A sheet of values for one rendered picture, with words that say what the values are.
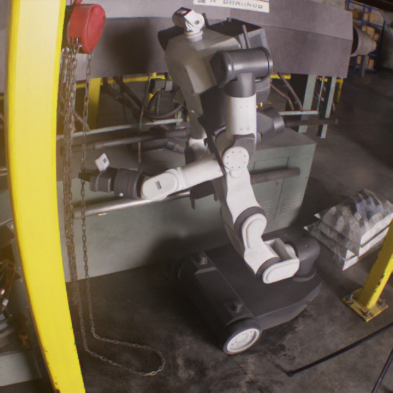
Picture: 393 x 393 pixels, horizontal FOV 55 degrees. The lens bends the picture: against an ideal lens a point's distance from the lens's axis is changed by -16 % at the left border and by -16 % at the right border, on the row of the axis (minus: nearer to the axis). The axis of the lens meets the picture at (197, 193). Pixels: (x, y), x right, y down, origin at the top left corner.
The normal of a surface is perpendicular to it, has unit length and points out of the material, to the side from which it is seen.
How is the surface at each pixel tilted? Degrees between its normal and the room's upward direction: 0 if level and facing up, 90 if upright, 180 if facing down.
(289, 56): 90
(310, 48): 90
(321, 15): 78
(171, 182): 60
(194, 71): 102
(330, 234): 65
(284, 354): 0
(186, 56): 69
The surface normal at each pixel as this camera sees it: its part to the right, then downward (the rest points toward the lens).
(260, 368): 0.12, -0.86
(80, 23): -0.16, 0.31
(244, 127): 0.15, 0.55
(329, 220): -0.64, -0.22
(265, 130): 0.43, 0.50
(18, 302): 0.77, 0.40
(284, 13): 0.52, 0.30
